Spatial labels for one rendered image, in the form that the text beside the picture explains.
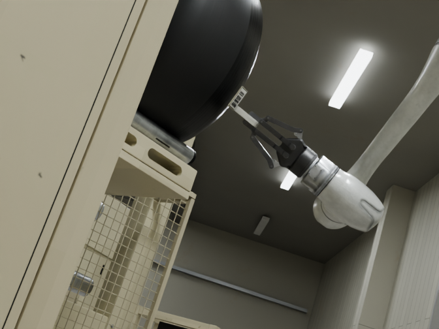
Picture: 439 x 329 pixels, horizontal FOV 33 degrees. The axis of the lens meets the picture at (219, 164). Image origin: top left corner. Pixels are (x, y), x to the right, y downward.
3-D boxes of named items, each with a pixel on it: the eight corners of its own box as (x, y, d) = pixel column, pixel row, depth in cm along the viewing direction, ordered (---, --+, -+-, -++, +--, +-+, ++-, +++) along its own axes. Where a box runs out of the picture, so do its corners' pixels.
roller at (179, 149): (81, 91, 165) (85, 102, 162) (95, 77, 164) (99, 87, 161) (181, 158, 188) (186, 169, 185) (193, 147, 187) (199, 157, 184)
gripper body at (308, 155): (321, 154, 178) (291, 130, 179) (298, 181, 178) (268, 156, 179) (320, 155, 185) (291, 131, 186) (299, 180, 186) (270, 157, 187)
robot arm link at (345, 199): (318, 194, 175) (309, 204, 188) (370, 236, 173) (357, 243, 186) (345, 161, 177) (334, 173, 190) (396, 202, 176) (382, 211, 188)
